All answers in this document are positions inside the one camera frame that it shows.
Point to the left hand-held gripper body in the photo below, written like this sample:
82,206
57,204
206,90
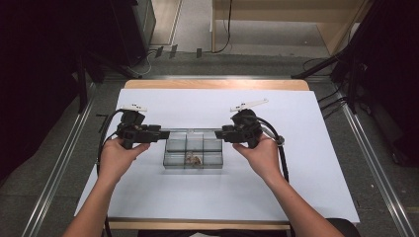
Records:
133,131

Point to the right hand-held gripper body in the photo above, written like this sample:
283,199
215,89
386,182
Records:
245,130

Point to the clear plastic compartment box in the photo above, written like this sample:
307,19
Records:
210,154

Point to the person's left hand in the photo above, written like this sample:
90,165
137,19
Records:
117,161

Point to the person's right hand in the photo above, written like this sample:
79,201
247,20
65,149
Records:
262,161

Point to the wooden table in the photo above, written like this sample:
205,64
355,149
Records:
214,84

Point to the white table sheet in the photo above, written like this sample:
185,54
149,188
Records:
210,197

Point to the black stand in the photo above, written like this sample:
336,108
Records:
99,65
342,62

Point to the black floor tape strip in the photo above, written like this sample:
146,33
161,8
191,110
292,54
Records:
173,51
199,53
159,52

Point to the person's dark clothing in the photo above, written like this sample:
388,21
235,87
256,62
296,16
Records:
171,234

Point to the black cabinet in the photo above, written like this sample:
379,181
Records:
131,29

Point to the dark curtain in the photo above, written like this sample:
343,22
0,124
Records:
33,65
395,65

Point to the wooden shelf unit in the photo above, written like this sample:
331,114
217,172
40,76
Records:
283,13

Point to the metal floor rail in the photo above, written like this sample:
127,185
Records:
56,177
375,164

